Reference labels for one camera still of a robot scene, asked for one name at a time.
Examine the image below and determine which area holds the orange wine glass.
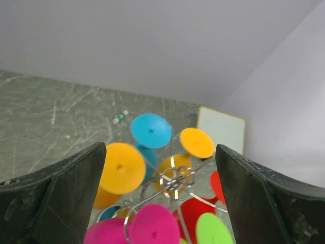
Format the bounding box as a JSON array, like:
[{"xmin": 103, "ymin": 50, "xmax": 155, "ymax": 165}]
[
  {"xmin": 93, "ymin": 142, "xmax": 146, "ymax": 209},
  {"xmin": 153, "ymin": 128, "xmax": 215, "ymax": 190}
]

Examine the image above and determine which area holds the chrome wine glass rack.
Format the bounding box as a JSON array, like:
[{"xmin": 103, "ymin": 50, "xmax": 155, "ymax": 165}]
[{"xmin": 97, "ymin": 155, "xmax": 229, "ymax": 244}]

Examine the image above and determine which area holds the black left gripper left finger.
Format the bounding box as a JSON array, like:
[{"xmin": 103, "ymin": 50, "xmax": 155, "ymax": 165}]
[{"xmin": 1, "ymin": 142, "xmax": 106, "ymax": 243}]

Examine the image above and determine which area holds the blue plastic wine glass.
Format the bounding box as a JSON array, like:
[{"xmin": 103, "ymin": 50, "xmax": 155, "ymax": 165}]
[{"xmin": 131, "ymin": 113, "xmax": 172, "ymax": 185}]

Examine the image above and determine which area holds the pink plastic wine glass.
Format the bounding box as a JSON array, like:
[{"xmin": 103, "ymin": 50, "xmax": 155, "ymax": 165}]
[{"xmin": 84, "ymin": 204, "xmax": 180, "ymax": 244}]

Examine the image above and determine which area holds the green white marker pen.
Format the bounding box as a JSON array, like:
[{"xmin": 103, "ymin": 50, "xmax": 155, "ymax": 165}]
[{"xmin": 113, "ymin": 110, "xmax": 128, "ymax": 125}]

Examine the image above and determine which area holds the red plastic wine glass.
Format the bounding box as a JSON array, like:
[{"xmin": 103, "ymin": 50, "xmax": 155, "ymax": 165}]
[{"xmin": 173, "ymin": 171, "xmax": 226, "ymax": 243}]

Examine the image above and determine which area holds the small whiteboard wooden frame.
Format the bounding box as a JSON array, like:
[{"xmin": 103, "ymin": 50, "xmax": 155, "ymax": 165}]
[{"xmin": 197, "ymin": 106, "xmax": 246, "ymax": 154}]

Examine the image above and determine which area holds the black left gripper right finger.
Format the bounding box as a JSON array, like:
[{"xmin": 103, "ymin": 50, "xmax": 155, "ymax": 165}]
[{"xmin": 215, "ymin": 144, "xmax": 324, "ymax": 243}]

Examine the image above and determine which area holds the green plastic wine glass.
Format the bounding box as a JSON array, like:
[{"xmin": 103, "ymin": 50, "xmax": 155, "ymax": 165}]
[{"xmin": 184, "ymin": 212, "xmax": 234, "ymax": 243}]

